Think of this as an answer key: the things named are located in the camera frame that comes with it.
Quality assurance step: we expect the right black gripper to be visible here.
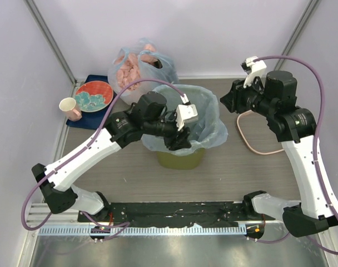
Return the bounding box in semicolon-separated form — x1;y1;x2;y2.
221;75;276;117

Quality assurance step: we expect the green trash bin pink rim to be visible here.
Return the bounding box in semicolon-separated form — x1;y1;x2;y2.
156;148;206;170

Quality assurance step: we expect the blue plastic bag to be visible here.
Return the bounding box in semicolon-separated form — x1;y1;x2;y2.
141;84;228;156

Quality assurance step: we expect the pink bin rim ring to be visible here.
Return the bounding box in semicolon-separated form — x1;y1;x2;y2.
236;110;285;156

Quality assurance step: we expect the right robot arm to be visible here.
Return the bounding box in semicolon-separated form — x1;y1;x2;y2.
220;71;338;237

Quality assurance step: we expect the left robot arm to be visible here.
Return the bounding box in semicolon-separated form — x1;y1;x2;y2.
32;92;198;222

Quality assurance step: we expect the bag filled with pink trash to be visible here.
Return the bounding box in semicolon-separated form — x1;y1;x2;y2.
107;38;179;93

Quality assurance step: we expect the dark blue mat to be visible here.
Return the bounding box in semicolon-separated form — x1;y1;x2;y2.
66;75;116;130

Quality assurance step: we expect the red floral plate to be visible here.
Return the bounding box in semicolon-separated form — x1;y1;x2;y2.
74;81;115;113

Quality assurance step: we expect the pink paper cup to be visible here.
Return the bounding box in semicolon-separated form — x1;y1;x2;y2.
59;97;82;121

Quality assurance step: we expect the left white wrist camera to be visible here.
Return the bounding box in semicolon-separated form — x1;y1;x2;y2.
176;94;198;131

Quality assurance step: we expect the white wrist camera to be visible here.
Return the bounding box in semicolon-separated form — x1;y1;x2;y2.
176;94;198;131
241;56;267;88

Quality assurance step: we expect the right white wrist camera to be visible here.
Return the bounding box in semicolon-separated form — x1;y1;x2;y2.
241;56;267;88

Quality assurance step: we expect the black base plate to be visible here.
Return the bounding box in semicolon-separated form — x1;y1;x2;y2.
77;200;277;229

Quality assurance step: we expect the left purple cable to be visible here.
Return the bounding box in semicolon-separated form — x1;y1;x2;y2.
21;77;186;241

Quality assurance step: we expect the white slotted cable duct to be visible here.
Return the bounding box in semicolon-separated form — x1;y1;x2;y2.
38;224;246;236

